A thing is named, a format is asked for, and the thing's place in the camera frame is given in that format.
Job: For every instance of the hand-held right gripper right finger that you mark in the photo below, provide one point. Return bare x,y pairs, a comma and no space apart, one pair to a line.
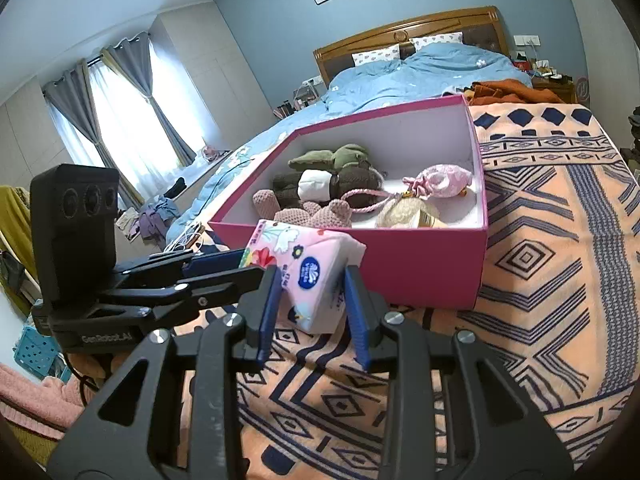
357,315

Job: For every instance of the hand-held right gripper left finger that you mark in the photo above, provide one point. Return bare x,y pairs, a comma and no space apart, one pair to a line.
270,315

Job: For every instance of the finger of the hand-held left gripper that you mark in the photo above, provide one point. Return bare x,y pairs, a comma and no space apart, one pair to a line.
210,292
215,262

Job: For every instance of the pink floral tissue packet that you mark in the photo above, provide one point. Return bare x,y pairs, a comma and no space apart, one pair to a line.
310,270

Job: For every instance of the pink cardboard box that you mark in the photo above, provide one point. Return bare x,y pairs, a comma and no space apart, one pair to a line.
425,265

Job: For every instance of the cream plush bear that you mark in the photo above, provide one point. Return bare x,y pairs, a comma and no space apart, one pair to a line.
395,215

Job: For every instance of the pink knitted plush rabbit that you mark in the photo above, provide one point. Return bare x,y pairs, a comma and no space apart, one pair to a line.
330,210

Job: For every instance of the gold box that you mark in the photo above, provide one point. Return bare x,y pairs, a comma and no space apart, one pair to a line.
430,219

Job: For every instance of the brown and white plush toy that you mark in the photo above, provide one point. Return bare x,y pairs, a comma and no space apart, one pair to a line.
355,180

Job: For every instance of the green plush frog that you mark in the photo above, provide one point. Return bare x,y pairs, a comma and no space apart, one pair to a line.
345,156

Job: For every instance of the pink satin pouch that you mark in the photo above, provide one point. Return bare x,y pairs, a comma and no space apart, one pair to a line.
445,180

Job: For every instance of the person's left forearm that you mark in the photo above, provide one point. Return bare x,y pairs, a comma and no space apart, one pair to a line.
35,395

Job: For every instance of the yellow cloth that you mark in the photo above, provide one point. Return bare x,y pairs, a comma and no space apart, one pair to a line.
12,225

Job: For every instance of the purple and blue clothes pile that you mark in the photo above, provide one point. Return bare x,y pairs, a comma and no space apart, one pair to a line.
150,217

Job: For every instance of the black cloth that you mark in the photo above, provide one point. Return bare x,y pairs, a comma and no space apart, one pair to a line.
176,189

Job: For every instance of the small pink object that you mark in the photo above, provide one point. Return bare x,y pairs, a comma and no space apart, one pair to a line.
214,152

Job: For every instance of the blue plastic basket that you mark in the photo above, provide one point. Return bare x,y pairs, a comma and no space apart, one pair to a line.
35,355

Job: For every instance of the white sheer curtain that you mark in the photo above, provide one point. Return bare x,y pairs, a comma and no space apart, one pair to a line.
120,125

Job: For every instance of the grey curtain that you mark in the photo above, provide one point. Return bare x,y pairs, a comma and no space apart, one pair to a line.
150,90
75,115

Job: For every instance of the bedside table with bottles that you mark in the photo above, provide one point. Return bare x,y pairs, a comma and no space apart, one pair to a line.
297,102

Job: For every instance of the orange patterned blanket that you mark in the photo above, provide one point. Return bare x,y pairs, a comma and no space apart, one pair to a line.
550,260

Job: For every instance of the blue floral duvet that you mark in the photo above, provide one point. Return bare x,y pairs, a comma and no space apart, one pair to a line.
400,75

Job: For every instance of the white patterned pillow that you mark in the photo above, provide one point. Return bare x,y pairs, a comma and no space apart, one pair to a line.
376,55
436,41

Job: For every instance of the rust orange clothes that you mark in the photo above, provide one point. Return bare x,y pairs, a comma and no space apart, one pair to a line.
510,91

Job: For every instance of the wooden headboard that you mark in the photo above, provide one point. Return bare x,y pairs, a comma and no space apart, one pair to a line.
400,35

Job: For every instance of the cluttered wooden nightstand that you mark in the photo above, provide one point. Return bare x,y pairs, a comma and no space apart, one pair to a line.
547,80

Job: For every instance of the camouflage clothes pile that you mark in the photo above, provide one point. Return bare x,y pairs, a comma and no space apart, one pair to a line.
632,135

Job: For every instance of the white wall outlet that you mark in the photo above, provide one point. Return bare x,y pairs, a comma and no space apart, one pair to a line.
312,80
526,40

